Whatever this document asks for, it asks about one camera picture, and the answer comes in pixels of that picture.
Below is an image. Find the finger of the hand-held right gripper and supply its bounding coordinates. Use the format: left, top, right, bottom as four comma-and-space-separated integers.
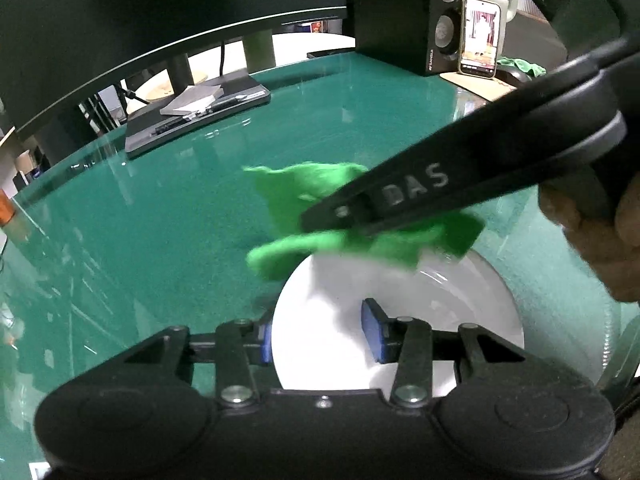
300, 176, 381, 236

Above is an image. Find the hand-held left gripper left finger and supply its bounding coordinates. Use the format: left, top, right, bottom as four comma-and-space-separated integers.
100, 310, 275, 407

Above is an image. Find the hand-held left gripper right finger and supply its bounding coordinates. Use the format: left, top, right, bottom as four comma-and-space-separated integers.
361, 298, 531, 408

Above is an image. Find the bright green cleaning cloth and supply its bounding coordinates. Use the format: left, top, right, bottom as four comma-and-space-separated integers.
242, 161, 485, 281

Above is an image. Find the white plate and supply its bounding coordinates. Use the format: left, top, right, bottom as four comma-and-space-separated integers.
271, 247, 526, 400

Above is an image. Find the person's right hand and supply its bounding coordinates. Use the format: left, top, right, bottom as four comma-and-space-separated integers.
539, 172, 640, 306

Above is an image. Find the tan mouse pad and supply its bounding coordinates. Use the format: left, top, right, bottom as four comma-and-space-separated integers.
440, 71, 518, 103

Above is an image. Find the black computer mouse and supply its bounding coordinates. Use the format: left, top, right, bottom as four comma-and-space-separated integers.
495, 66, 533, 86

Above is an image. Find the dark green cloth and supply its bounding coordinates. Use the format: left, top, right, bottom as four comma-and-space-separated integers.
496, 56, 547, 77

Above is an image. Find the smartphone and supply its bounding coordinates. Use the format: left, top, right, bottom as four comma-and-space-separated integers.
457, 0, 502, 79

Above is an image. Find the black pen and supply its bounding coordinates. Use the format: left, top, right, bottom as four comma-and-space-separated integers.
152, 97, 246, 133

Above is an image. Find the grey notepad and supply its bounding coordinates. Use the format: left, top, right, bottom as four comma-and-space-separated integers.
160, 85, 224, 118

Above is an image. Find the black speaker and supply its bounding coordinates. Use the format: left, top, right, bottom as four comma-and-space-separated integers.
346, 0, 481, 77

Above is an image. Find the dark grey monitor base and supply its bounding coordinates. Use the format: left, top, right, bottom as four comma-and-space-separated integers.
124, 67, 272, 161

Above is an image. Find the black curved monitor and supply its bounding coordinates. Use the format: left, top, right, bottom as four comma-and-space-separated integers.
0, 0, 351, 136

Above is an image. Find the orange jar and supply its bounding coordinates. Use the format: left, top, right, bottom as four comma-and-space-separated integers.
0, 189, 18, 226

